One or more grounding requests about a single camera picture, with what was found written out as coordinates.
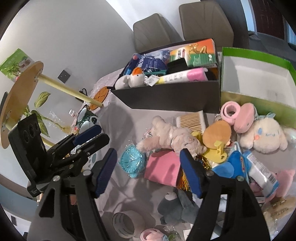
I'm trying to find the white blue tube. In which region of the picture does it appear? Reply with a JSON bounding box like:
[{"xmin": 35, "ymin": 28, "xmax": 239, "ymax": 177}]
[{"xmin": 243, "ymin": 151, "xmax": 279, "ymax": 198}]

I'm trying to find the yellow plastic toy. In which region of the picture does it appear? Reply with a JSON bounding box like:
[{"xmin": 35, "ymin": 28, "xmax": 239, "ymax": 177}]
[{"xmin": 192, "ymin": 131, "xmax": 227, "ymax": 164}]

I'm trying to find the wooden round stool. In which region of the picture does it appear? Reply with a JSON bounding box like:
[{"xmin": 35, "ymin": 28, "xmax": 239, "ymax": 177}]
[{"xmin": 1, "ymin": 61, "xmax": 103, "ymax": 149}]

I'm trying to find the black storage box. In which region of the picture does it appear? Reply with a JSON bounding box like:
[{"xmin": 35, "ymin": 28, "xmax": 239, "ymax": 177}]
[{"xmin": 111, "ymin": 40, "xmax": 220, "ymax": 113}]

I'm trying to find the white cinnamoroll plush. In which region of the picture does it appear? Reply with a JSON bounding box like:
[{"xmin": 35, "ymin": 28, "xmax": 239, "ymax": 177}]
[{"xmin": 239, "ymin": 113, "xmax": 288, "ymax": 154}]

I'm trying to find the white duck plush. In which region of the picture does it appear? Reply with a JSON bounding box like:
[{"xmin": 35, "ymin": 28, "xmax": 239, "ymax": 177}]
[{"xmin": 114, "ymin": 67, "xmax": 148, "ymax": 90}]

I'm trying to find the pink white tube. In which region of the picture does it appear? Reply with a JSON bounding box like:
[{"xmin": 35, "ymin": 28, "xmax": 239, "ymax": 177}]
[{"xmin": 157, "ymin": 67, "xmax": 208, "ymax": 84}]

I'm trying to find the left grey chair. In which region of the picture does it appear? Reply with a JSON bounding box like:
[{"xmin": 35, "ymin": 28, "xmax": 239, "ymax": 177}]
[{"xmin": 133, "ymin": 13, "xmax": 182, "ymax": 53}]

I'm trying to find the grey plush toy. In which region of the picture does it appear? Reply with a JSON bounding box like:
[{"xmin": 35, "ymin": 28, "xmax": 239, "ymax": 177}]
[{"xmin": 157, "ymin": 188, "xmax": 199, "ymax": 225}]

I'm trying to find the grey chair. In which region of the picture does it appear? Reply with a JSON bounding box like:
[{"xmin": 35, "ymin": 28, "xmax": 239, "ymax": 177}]
[
  {"xmin": 179, "ymin": 1, "xmax": 234, "ymax": 51},
  {"xmin": 133, "ymin": 13, "xmax": 182, "ymax": 53}
]

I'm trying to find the blue tissue pack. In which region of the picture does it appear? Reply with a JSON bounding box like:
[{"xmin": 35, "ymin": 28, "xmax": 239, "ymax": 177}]
[{"xmin": 124, "ymin": 50, "xmax": 171, "ymax": 75}]

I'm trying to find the pink sponge block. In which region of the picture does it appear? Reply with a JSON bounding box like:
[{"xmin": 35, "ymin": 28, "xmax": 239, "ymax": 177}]
[{"xmin": 144, "ymin": 150, "xmax": 181, "ymax": 187}]

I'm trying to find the orange green medicine box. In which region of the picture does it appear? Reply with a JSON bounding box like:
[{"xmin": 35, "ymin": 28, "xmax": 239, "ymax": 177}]
[{"xmin": 170, "ymin": 39, "xmax": 218, "ymax": 68}]

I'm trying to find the cotton swab pack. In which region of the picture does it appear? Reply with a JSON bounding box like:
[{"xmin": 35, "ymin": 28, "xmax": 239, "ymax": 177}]
[{"xmin": 176, "ymin": 110, "xmax": 206, "ymax": 133}]

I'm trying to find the clear packing tape roll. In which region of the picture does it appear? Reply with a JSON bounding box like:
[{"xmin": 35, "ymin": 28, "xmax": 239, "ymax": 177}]
[{"xmin": 112, "ymin": 210, "xmax": 145, "ymax": 239}]

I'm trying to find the orange slice coaster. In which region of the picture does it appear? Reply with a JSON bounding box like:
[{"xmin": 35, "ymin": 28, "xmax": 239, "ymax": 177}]
[{"xmin": 90, "ymin": 86, "xmax": 109, "ymax": 103}]

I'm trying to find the beige wrinkled dog plush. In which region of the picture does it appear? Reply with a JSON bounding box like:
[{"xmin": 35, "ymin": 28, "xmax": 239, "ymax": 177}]
[{"xmin": 137, "ymin": 116, "xmax": 207, "ymax": 157}]

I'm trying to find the blue plush toy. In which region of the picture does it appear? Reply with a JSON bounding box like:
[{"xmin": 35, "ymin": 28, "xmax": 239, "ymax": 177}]
[{"xmin": 212, "ymin": 151, "xmax": 251, "ymax": 181}]

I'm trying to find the orange round plush cushion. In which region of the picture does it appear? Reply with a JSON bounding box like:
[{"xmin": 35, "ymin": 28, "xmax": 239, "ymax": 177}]
[{"xmin": 202, "ymin": 120, "xmax": 231, "ymax": 149}]

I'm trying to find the right grey chair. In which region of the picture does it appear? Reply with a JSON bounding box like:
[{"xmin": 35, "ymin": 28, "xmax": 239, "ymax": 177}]
[{"xmin": 179, "ymin": 1, "xmax": 234, "ymax": 51}]

